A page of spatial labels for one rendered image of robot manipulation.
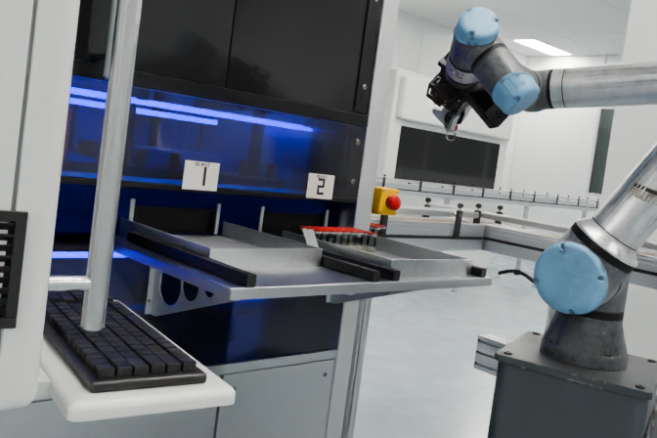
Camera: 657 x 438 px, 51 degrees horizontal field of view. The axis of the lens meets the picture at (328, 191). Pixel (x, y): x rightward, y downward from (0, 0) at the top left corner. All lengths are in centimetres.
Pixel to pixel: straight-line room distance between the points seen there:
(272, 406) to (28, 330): 106
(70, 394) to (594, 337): 87
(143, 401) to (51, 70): 37
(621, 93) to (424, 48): 782
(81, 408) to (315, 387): 109
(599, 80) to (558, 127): 922
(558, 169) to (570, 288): 932
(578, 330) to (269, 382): 76
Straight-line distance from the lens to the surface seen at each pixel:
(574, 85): 135
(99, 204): 77
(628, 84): 133
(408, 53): 886
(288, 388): 177
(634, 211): 117
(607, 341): 134
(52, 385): 88
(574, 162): 1038
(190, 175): 147
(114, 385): 84
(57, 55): 74
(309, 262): 135
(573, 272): 117
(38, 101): 73
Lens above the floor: 110
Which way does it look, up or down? 3 degrees down
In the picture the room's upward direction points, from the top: 8 degrees clockwise
